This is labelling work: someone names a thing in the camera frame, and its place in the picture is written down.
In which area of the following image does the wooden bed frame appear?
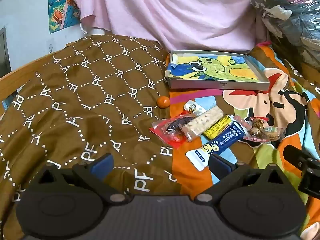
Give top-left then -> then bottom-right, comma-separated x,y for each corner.
0,37 -> 85,117

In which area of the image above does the pink cloth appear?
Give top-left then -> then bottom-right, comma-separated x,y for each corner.
68,0 -> 258,53

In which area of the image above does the brown patterned pillow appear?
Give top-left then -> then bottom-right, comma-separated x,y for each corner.
0,34 -> 181,240

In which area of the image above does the grey door frame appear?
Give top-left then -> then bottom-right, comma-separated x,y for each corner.
0,26 -> 12,79

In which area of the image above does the pink sausage packet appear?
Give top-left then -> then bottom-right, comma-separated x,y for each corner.
231,115 -> 251,131

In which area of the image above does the yellow snack packet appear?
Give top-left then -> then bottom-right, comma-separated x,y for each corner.
204,115 -> 234,140

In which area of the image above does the red packet with dark snack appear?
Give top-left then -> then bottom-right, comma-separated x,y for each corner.
149,112 -> 197,150

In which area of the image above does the grey cardboard box tray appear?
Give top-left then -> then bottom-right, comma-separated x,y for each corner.
165,50 -> 271,91

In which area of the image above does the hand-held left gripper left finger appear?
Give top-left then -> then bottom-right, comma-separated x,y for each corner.
32,153 -> 133,204

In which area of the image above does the clear packet with brown snack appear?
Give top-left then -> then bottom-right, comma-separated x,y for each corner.
243,116 -> 286,144

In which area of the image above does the small orange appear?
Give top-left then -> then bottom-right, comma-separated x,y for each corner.
157,96 -> 171,109

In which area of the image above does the white tofu snack packet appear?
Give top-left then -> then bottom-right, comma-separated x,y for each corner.
184,100 -> 208,117

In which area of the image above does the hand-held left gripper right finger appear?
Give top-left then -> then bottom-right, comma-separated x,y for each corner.
194,154 -> 292,204

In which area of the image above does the cartoon wall poster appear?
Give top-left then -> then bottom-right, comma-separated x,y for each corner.
48,0 -> 81,34

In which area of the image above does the plastic bag of clothes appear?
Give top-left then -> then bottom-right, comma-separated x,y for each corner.
250,0 -> 320,72

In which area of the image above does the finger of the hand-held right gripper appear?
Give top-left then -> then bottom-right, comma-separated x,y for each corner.
283,144 -> 316,168

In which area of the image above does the crayon drawing paper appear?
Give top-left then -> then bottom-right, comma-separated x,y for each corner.
168,53 -> 259,80

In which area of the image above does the clear nougat bar packet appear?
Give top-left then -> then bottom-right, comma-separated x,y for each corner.
180,106 -> 224,142

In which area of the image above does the blue and white packet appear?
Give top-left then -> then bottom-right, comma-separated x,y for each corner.
186,121 -> 245,172

